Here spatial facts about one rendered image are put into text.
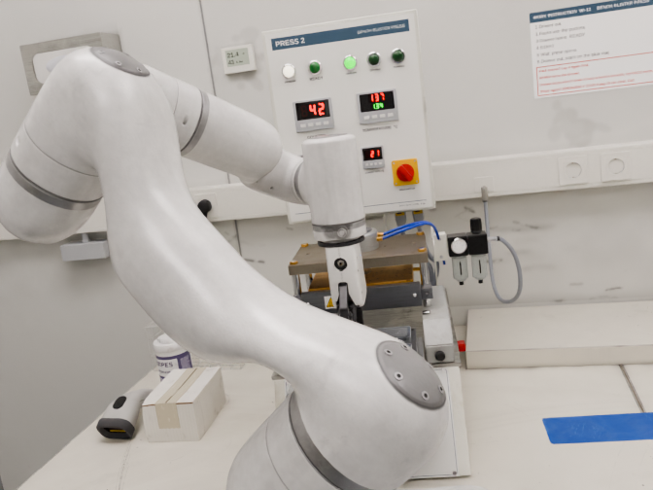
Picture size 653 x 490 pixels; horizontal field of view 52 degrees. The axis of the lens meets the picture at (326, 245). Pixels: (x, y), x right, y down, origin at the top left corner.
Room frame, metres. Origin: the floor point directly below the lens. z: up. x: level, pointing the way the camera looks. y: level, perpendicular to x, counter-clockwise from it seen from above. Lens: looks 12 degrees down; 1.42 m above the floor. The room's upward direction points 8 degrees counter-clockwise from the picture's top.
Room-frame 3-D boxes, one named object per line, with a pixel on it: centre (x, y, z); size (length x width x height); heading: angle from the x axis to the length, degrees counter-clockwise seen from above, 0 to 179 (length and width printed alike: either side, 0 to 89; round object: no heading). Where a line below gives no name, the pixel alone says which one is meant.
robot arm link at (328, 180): (1.04, -0.02, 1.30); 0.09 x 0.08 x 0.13; 38
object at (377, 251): (1.36, -0.09, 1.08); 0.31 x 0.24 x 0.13; 82
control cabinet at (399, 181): (1.51, -0.09, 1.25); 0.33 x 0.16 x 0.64; 82
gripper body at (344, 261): (1.04, -0.02, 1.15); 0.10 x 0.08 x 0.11; 172
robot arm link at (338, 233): (1.03, -0.02, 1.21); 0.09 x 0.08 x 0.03; 172
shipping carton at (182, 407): (1.40, 0.36, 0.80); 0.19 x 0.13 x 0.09; 166
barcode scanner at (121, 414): (1.43, 0.49, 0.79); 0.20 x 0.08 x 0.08; 166
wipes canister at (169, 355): (1.58, 0.41, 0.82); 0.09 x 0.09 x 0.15
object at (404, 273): (1.33, -0.07, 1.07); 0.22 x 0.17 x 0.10; 82
